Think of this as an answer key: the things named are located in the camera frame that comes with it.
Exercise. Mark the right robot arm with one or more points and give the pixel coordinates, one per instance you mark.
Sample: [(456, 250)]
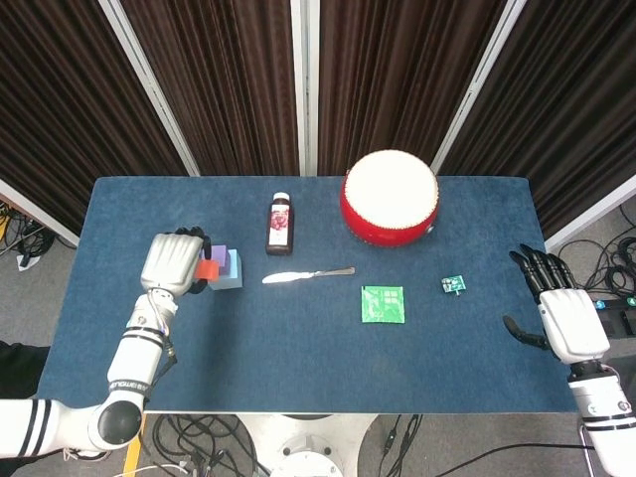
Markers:
[(603, 412)]

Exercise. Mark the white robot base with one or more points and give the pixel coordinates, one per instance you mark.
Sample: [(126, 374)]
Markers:
[(308, 437)]

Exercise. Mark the small orange cube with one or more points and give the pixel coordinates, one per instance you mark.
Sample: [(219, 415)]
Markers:
[(206, 270)]

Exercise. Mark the light blue cube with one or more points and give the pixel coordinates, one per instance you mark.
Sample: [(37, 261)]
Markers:
[(233, 275)]

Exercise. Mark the brown fabric partition panel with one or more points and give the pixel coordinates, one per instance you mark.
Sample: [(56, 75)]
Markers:
[(223, 74), (59, 99), (571, 99), (397, 74)]

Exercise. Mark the blue table cloth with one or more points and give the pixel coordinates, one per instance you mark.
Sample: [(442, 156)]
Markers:
[(323, 372)]

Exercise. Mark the green sachet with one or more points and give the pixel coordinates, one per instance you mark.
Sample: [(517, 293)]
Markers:
[(382, 304)]

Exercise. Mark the silver table knife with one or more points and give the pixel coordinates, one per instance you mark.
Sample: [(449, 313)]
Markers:
[(298, 275)]

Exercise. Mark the black trouser leg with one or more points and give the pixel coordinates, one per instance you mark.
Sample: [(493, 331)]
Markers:
[(20, 367)]

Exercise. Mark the small green circuit board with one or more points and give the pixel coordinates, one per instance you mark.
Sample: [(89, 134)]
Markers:
[(452, 284)]

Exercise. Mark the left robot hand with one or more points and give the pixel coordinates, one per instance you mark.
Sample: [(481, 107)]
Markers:
[(166, 263)]

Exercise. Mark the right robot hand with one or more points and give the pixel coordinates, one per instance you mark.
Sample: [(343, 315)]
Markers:
[(574, 323)]

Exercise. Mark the red drum white skin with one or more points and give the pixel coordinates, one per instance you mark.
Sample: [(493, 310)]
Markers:
[(390, 194)]

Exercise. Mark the brown medicine bottle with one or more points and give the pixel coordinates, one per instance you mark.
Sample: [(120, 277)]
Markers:
[(279, 226)]

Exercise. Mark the purple cube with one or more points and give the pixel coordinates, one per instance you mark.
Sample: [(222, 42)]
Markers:
[(221, 258)]

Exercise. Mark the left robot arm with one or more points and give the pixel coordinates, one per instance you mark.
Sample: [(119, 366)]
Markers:
[(134, 363)]

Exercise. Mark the black power strip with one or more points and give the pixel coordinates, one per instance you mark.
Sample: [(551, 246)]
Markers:
[(618, 303)]

